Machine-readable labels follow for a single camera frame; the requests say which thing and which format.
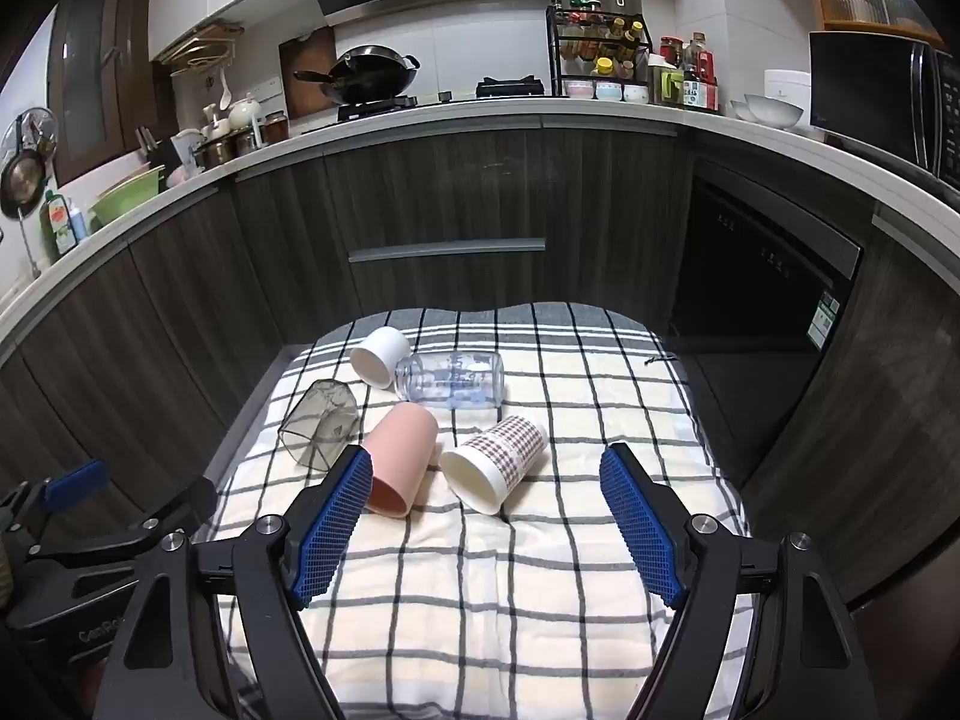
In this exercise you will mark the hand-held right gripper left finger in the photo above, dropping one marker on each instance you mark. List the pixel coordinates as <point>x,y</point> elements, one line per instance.
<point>334,529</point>

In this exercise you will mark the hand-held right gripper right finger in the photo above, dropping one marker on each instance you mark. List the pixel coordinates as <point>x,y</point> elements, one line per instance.
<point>645,532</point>

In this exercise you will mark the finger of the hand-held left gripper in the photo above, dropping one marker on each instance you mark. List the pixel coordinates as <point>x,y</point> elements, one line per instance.
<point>176,506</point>
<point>71,484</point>

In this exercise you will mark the pink cup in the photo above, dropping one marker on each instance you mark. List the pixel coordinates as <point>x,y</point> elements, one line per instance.
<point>405,450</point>

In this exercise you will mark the grey transparent cup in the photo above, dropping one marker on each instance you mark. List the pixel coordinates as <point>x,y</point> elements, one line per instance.
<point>319,420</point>

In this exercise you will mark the brown checked paper cup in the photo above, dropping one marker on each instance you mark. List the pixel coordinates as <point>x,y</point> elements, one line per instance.
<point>499,454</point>

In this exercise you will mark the white cup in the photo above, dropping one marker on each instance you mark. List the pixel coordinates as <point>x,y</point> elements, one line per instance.
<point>386,351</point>

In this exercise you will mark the black white checked cloth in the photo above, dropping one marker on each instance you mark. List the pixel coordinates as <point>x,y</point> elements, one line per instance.
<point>480,585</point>

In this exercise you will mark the clear glass bottle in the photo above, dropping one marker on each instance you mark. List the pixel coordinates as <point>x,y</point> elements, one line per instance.
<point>457,379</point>

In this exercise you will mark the green dish soap bottle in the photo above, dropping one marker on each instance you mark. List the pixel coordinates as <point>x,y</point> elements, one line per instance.
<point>61,225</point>

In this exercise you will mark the dark wood drawer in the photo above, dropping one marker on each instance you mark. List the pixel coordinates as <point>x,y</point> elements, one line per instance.
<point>450,270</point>

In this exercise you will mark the black built-in dishwasher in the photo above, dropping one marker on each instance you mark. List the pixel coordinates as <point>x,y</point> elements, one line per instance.
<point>757,270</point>

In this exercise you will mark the green plastic basin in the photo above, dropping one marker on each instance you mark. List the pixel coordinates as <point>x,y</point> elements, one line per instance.
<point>124,199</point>

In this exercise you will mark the hanging frying pan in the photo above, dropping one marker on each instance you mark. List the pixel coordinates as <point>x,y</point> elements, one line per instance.
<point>19,184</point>

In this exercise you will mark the steel cooking pot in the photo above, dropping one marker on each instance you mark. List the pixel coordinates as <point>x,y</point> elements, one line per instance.
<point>221,150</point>

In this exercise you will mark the dark wood kitchen counter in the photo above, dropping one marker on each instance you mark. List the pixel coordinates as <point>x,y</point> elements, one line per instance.
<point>480,187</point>

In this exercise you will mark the red lidded jar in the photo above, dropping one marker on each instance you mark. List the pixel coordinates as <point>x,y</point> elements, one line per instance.
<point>274,127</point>

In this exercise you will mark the white teapot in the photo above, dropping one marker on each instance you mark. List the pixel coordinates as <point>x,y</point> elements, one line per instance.
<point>244,112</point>

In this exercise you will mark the brown door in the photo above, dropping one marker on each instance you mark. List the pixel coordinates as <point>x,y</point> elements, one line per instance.
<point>97,75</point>

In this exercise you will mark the hanging white ladle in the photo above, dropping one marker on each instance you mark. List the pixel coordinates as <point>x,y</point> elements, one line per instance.
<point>225,94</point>

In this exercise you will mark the small white bowl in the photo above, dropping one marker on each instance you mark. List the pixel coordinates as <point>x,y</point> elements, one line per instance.
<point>635,94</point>

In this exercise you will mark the large white bowl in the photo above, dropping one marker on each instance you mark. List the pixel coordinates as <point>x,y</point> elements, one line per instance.
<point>772,111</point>

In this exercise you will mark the pale blue bowl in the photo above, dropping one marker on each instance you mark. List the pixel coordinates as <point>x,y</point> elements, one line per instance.
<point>608,91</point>

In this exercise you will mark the black gas stove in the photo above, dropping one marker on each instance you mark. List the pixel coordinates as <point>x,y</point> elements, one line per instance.
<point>442,99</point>

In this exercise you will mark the pink bowl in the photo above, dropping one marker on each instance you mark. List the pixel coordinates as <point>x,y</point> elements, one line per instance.
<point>578,90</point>

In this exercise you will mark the green lidded container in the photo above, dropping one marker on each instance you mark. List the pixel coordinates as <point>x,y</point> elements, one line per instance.
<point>664,82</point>

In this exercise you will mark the dark soy sauce bottle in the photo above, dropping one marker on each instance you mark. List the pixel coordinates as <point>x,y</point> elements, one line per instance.
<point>701,82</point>

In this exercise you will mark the dark wooden cutting board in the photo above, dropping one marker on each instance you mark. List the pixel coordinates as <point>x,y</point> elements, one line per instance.
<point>304,67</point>

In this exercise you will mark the black wok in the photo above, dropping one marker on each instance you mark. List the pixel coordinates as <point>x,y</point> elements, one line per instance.
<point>371,71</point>

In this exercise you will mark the white rice cooker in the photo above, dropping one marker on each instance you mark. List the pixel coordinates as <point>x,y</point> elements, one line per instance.
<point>791,84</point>

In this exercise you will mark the red capped bottle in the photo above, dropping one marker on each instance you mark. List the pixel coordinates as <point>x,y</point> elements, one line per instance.
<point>670,51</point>

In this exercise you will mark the black spice rack with bottles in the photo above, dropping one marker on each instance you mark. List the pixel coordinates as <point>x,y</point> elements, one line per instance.
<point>600,45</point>

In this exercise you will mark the black microwave oven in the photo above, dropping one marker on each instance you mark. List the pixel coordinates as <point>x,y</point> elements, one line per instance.
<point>870,97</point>

